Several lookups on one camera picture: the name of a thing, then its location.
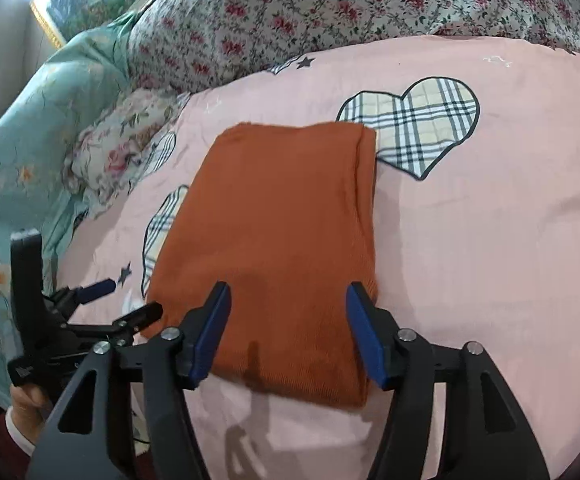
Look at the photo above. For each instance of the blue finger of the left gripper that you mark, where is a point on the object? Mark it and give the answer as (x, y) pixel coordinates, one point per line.
(71, 298)
(138, 320)

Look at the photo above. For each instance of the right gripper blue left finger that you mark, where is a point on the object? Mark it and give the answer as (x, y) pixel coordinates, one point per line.
(88, 434)

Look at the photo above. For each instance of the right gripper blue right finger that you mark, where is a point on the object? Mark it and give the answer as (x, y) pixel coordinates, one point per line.
(486, 434)

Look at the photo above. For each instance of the rust orange knit sweater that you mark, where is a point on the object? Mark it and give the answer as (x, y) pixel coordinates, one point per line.
(283, 215)

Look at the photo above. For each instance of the person's left hand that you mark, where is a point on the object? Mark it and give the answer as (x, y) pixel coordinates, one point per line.
(25, 419)

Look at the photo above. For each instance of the teal floral blanket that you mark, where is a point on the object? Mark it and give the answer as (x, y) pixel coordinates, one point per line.
(66, 95)

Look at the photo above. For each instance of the pale rose print pillow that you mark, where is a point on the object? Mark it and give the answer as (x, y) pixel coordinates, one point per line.
(110, 154)

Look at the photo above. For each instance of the pink heart print bedsheet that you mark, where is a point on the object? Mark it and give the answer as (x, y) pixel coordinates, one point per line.
(485, 248)

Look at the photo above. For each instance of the white red floral quilt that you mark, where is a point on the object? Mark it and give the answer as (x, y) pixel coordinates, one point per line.
(193, 45)

